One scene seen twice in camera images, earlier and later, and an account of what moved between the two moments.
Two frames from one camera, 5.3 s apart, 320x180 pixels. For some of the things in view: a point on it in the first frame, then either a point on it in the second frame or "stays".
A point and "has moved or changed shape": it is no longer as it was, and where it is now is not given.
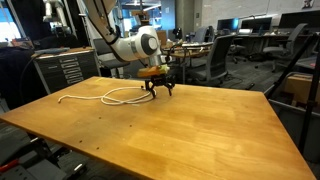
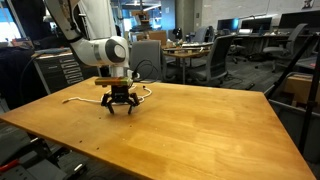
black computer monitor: x=256 y=24 stays
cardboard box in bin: x=300 y=85 stays
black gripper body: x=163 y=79 → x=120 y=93
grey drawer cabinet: x=63 y=69 stays
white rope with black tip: x=104 y=97 has moved or changed shape
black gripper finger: x=169 y=84 → x=135 y=102
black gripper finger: x=147 y=87 → x=108 y=104
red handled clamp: x=8 y=165 stays
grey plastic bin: x=293 y=117 stays
